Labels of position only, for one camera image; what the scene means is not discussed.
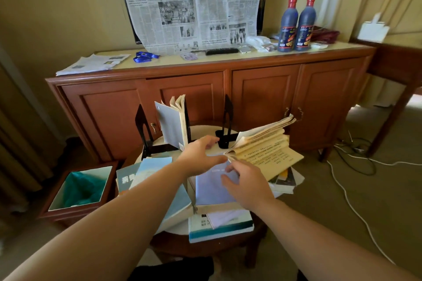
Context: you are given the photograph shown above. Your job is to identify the person's right hand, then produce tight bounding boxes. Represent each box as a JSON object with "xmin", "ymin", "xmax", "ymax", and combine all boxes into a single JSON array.
[{"xmin": 221, "ymin": 159, "xmax": 276, "ymax": 214}]

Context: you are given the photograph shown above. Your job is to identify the person's left hand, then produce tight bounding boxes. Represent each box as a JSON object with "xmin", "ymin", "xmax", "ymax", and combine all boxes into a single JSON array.
[{"xmin": 176, "ymin": 135, "xmax": 228, "ymax": 178}]

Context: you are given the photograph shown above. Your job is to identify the black metal bookend rack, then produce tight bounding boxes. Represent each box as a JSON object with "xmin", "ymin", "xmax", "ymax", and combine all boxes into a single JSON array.
[{"xmin": 134, "ymin": 94, "xmax": 240, "ymax": 161}]

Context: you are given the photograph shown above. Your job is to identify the lavender cover book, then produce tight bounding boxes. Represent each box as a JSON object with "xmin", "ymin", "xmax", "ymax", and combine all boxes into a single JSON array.
[{"xmin": 188, "ymin": 162, "xmax": 246, "ymax": 215}]

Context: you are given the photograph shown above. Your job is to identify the yellowed blue cover book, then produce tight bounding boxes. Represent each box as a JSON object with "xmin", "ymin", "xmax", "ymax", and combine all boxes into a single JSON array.
[{"xmin": 225, "ymin": 114, "xmax": 305, "ymax": 182}]

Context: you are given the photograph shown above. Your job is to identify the grey cover book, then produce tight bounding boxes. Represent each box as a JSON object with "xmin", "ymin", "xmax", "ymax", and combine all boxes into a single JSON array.
[{"xmin": 154, "ymin": 94, "xmax": 190, "ymax": 151}]

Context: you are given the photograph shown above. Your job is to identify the large light blue book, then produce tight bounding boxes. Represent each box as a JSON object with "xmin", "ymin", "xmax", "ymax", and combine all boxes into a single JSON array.
[{"xmin": 155, "ymin": 184, "xmax": 194, "ymax": 234}]

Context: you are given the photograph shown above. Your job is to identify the large white teal textbook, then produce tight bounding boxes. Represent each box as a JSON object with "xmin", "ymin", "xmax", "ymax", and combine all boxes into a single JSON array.
[{"xmin": 188, "ymin": 210, "xmax": 255, "ymax": 244}]

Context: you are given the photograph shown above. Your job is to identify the teal orange cover book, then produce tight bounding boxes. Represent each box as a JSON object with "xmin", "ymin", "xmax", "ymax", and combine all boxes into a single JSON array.
[{"xmin": 115, "ymin": 162, "xmax": 142, "ymax": 196}]

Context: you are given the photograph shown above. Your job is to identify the person's left forearm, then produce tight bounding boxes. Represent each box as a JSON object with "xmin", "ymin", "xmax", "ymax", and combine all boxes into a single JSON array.
[{"xmin": 5, "ymin": 167, "xmax": 198, "ymax": 281}]

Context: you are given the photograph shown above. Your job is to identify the person's right forearm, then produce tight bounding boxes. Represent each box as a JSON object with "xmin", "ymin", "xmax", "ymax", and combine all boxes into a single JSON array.
[{"xmin": 254, "ymin": 197, "xmax": 419, "ymax": 281}]

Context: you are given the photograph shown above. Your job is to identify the round wooden table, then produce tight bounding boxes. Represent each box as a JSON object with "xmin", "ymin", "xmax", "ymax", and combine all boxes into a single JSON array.
[{"xmin": 135, "ymin": 124, "xmax": 268, "ymax": 268}]

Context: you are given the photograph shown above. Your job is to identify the white paper sheets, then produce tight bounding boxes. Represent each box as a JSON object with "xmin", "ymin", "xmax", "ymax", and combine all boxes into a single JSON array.
[{"xmin": 269, "ymin": 167, "xmax": 306, "ymax": 198}]

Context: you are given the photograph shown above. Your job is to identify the wooden sideboard cabinet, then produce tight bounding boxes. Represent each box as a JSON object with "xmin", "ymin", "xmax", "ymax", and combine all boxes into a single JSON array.
[{"xmin": 45, "ymin": 41, "xmax": 376, "ymax": 163}]

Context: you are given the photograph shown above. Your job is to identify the black remote control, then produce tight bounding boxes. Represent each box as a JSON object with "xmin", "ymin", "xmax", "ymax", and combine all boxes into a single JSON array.
[{"xmin": 205, "ymin": 47, "xmax": 240, "ymax": 56}]

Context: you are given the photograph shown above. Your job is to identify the green bin liner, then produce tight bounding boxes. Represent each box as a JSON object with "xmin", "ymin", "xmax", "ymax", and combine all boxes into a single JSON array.
[{"xmin": 48, "ymin": 165, "xmax": 113, "ymax": 211}]

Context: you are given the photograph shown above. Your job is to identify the white plastic bag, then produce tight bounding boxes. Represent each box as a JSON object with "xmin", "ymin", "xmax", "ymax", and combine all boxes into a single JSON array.
[{"xmin": 245, "ymin": 35, "xmax": 273, "ymax": 53}]

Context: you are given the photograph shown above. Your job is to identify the folded newspaper pile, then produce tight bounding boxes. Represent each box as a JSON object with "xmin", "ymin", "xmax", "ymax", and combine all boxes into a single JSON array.
[{"xmin": 56, "ymin": 54, "xmax": 131, "ymax": 76}]

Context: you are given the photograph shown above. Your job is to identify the wooden trash bin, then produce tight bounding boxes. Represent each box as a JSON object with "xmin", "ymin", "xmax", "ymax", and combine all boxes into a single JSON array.
[{"xmin": 38, "ymin": 160, "xmax": 119, "ymax": 225}]

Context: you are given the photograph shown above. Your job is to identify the dark blue red-capped bottle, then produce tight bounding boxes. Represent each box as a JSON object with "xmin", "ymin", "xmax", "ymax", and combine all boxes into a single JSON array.
[
  {"xmin": 294, "ymin": 0, "xmax": 317, "ymax": 52},
  {"xmin": 277, "ymin": 0, "xmax": 299, "ymax": 53}
]

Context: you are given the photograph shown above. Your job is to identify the dark red bag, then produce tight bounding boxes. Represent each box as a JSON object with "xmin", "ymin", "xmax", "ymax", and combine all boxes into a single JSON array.
[{"xmin": 311, "ymin": 26, "xmax": 340, "ymax": 44}]

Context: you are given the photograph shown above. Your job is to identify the black television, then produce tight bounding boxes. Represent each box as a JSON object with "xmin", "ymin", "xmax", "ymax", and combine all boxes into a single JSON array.
[{"xmin": 113, "ymin": 0, "xmax": 270, "ymax": 46}]

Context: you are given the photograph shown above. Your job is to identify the beige curtain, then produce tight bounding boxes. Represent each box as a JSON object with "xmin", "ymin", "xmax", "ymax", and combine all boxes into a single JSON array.
[{"xmin": 0, "ymin": 43, "xmax": 65, "ymax": 212}]

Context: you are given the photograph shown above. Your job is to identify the wooden side desk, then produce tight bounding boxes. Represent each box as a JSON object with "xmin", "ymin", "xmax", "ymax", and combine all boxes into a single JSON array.
[{"xmin": 349, "ymin": 37, "xmax": 422, "ymax": 158}]

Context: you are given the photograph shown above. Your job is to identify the white tissue box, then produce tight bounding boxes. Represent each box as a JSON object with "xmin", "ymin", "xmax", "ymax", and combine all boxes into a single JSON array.
[{"xmin": 357, "ymin": 12, "xmax": 391, "ymax": 43}]

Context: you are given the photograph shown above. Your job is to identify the white cable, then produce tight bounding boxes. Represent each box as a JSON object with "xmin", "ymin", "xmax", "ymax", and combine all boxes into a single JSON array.
[{"xmin": 326, "ymin": 144, "xmax": 422, "ymax": 265}]

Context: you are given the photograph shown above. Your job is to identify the blue lanyard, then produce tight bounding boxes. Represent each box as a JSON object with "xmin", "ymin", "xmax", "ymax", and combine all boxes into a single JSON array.
[{"xmin": 133, "ymin": 51, "xmax": 160, "ymax": 63}]

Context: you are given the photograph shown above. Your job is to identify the black cable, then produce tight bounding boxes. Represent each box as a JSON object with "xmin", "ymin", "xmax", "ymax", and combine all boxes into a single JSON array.
[{"xmin": 333, "ymin": 129, "xmax": 378, "ymax": 176}]

